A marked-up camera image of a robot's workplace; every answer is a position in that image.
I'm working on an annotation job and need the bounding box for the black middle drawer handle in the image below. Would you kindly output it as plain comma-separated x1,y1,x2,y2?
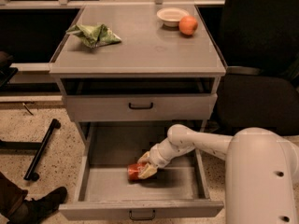
129,210,156,221

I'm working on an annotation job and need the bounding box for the grey drawer cabinet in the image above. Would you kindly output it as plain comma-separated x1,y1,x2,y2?
50,4,225,142

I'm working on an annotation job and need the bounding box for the red coke can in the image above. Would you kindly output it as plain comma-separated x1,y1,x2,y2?
127,162,146,181

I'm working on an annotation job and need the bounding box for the closed grey top drawer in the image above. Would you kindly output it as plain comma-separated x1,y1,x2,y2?
63,94,217,122

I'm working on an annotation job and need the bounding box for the green chip bag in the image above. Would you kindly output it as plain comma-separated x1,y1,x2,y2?
66,24,121,49

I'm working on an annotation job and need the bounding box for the black table leg base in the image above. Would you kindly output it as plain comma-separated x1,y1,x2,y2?
0,119,61,181

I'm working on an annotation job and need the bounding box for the black top drawer handle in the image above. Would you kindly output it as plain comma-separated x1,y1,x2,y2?
128,103,154,110

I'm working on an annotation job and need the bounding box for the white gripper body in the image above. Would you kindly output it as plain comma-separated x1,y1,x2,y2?
149,144,170,168

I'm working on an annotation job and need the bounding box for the black office chair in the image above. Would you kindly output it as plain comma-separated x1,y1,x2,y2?
216,0,299,135

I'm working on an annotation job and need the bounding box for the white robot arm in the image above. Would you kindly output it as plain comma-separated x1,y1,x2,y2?
138,124,299,224

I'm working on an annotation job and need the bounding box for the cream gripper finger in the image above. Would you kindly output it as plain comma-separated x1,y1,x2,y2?
137,151,150,163
138,163,157,179

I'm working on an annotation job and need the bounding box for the black shoe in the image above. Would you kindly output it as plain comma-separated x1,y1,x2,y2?
7,187,67,224

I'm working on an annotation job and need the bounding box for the black drawer handle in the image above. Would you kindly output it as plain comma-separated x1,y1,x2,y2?
129,210,156,221
128,103,154,110

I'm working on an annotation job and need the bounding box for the white bowl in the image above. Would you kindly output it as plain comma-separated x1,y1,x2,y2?
157,7,189,27

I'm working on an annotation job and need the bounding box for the brown trouser leg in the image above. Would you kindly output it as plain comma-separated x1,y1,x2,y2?
0,172,28,218

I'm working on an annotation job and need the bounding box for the open grey middle drawer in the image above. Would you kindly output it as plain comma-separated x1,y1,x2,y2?
60,121,223,220

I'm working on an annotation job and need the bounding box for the orange fruit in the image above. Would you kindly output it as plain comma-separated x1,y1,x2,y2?
178,16,198,35

